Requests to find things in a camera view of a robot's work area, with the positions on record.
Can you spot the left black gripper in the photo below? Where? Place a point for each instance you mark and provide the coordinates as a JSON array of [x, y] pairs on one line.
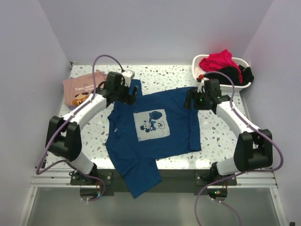
[[128, 98]]

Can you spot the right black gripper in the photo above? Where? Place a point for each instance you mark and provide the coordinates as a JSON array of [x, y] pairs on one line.
[[191, 95]]

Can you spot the blue t shirt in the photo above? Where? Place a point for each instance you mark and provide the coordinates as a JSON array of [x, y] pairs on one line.
[[157, 126]]

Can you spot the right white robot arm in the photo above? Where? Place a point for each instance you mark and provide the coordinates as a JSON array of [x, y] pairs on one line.
[[253, 150]]

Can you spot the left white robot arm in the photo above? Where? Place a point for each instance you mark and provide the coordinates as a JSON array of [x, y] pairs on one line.
[[64, 133]]

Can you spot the white plastic basket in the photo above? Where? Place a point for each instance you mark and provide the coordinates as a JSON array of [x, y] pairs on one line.
[[196, 71]]

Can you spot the red t shirt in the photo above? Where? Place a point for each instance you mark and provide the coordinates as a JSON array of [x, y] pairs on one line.
[[217, 61]]

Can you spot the folded pink t shirt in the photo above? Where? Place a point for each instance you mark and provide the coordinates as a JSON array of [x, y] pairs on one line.
[[77, 90]]

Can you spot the black t shirt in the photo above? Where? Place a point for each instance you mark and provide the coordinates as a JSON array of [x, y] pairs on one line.
[[239, 77]]

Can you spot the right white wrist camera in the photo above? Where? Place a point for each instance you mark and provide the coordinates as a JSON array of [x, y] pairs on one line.
[[201, 83]]

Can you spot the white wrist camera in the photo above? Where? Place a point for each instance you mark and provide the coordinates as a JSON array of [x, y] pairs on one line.
[[201, 83], [128, 75]]

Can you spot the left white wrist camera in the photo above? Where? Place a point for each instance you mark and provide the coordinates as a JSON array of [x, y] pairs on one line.
[[128, 75]]

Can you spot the aluminium frame rail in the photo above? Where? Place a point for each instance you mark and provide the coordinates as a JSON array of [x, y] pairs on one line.
[[52, 179]]

